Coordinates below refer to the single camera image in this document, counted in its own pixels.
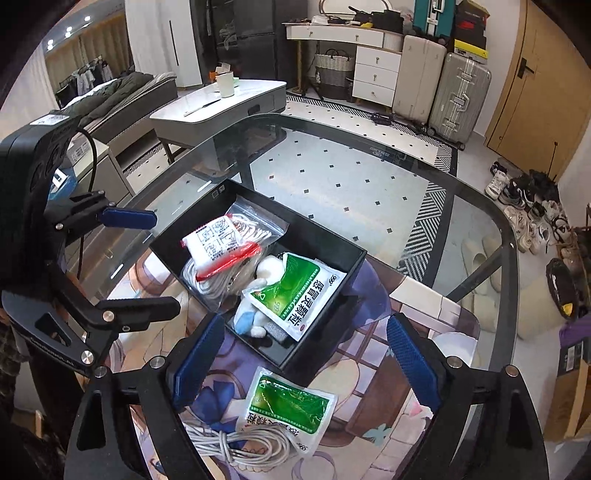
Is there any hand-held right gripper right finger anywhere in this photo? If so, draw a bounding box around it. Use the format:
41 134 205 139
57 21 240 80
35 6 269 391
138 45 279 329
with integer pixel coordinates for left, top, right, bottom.
386 313 551 480

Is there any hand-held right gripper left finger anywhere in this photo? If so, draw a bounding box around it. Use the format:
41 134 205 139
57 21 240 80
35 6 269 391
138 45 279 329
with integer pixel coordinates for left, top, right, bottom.
65 313 227 480

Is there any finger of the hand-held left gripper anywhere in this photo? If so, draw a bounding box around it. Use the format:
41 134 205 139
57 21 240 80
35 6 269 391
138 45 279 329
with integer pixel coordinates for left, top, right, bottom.
44 191 158 241
91 296 182 332

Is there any clear bag of white cords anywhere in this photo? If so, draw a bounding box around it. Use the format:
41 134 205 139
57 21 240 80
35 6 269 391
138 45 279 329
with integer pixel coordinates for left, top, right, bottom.
180 196 291 315

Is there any red white packet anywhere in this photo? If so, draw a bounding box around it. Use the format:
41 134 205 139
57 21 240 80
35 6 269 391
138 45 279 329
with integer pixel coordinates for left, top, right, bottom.
181 216 262 280

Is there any green white medicine packet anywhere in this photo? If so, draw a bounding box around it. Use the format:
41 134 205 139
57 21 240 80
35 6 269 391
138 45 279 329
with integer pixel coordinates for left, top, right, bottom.
242 251 348 342
235 367 338 457

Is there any white blue plush toy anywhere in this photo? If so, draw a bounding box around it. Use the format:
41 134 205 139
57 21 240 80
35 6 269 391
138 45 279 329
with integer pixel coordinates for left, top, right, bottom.
233 255 290 340

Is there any black storage box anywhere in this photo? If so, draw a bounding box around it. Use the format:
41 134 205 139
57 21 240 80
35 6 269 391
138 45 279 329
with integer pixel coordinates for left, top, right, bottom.
148 179 368 376

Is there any person's left forearm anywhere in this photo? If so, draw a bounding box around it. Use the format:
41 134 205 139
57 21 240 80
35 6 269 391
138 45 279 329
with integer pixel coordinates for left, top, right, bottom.
0 309 29 403

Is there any printed cartoon desk mat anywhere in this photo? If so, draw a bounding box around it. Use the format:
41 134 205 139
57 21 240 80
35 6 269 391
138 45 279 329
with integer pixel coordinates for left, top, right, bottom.
108 256 483 480

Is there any grey bedside cabinet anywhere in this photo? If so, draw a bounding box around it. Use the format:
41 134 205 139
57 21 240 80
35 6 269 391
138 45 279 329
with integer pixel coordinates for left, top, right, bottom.
65 138 126 219

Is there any grey bed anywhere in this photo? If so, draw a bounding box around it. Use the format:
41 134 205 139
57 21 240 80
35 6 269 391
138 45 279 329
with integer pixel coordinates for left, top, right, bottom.
55 71 179 145

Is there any dark green coat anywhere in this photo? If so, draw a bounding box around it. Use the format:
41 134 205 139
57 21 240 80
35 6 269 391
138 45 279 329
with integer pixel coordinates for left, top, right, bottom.
67 74 153 117

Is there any slim grey rod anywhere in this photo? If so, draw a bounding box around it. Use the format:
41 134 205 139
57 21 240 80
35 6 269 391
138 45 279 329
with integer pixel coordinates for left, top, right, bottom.
184 99 222 116

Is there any clothes rack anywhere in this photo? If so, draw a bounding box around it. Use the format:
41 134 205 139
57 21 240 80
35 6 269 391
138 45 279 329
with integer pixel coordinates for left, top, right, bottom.
55 55 114 97

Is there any cardboard box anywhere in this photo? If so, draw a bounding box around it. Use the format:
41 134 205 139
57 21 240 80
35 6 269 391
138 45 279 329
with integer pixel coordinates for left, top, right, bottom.
538 318 591 444

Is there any black round bag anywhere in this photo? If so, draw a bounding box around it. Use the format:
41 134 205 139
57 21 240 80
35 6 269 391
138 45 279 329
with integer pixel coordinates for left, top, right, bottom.
546 257 581 320

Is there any purple box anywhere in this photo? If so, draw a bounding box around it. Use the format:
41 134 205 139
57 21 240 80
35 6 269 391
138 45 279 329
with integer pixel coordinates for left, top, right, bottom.
558 314 591 366

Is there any white coffee table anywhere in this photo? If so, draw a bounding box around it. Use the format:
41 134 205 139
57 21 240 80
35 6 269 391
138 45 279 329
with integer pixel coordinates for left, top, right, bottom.
150 79 288 163

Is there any beige curtain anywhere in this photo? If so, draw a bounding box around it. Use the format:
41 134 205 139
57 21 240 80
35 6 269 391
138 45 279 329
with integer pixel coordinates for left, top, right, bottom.
46 28 134 93

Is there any white wardrobe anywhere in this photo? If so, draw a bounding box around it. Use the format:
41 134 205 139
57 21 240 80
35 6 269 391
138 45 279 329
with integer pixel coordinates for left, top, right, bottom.
124 0 204 89

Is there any pile of shoes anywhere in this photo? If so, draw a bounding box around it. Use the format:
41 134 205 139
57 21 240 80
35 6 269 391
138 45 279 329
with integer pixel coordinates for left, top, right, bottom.
485 159 576 256

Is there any dark glass cabinet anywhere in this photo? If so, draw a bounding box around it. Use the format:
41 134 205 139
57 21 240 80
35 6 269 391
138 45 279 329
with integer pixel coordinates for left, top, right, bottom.
191 0 241 85

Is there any black white patterned rug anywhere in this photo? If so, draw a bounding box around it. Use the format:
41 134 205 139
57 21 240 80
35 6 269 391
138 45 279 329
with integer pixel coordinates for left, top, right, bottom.
124 90 459 278

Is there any black refrigerator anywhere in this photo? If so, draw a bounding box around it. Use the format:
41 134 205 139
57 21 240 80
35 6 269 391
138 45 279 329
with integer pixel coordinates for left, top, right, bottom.
231 0 308 89

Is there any black umbrella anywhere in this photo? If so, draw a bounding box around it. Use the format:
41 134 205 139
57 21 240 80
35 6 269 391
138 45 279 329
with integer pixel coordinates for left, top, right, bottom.
529 142 562 195

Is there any wicker basket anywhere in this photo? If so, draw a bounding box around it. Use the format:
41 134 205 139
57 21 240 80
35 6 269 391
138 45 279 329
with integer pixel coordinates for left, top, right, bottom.
314 48 354 100

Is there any silver suitcase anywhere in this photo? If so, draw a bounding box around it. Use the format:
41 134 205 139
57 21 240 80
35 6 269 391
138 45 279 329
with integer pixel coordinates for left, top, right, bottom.
427 52 493 145

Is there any cream suitcase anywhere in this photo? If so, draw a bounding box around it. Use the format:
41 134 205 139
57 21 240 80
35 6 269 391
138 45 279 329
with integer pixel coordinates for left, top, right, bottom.
392 34 448 123

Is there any white dressing table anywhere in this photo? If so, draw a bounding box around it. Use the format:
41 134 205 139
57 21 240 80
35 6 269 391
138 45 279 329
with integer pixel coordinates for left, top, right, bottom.
285 23 405 105

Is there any oval mirror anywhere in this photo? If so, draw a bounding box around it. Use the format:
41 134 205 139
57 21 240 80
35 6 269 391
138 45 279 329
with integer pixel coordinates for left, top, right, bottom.
318 0 393 22

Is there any wooden door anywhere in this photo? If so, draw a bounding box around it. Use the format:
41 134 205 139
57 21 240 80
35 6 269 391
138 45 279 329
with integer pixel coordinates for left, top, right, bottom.
482 0 591 184

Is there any yellow black shoe box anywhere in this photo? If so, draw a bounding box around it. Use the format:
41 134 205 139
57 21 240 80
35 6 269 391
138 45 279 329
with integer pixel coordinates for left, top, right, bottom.
454 39 489 60

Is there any teal suitcase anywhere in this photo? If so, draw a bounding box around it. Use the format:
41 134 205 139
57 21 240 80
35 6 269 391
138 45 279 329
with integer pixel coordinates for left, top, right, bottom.
412 0 458 40

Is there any black red shoe box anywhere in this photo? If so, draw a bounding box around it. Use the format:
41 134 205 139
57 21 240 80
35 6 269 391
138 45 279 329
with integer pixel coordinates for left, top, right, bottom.
455 0 490 37

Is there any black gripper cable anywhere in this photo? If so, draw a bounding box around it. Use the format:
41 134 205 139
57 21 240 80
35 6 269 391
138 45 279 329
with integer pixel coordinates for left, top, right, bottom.
78 129 99 278

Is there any coiled white cable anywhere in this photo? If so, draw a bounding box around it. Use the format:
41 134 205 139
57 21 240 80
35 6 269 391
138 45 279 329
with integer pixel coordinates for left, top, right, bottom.
185 422 296 474

